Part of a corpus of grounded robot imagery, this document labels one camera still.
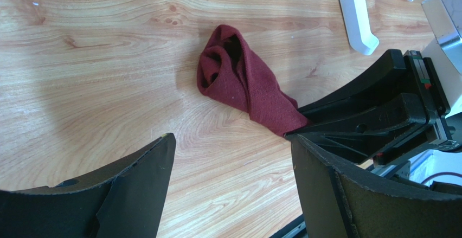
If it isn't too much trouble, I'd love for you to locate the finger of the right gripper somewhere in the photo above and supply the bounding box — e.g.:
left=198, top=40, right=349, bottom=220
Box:
left=286, top=92, right=429, bottom=165
left=298, top=49, right=407, bottom=123

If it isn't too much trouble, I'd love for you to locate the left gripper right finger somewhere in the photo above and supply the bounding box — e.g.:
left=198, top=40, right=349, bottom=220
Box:
left=291, top=135, right=461, bottom=237

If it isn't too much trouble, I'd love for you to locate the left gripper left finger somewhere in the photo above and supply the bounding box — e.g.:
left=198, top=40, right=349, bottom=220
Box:
left=1, top=133, right=176, bottom=237

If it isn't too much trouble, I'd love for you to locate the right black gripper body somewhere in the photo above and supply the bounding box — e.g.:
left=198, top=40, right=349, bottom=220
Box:
left=371, top=50, right=461, bottom=166

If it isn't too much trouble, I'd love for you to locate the dark red cloth napkin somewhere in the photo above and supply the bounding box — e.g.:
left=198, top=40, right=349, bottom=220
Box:
left=197, top=24, right=310, bottom=137

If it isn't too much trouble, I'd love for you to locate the white clothes rack stand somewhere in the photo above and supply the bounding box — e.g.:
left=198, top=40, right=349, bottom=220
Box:
left=339, top=0, right=379, bottom=56

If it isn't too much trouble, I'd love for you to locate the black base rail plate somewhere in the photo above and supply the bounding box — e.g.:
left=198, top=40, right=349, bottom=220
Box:
left=270, top=215, right=308, bottom=238

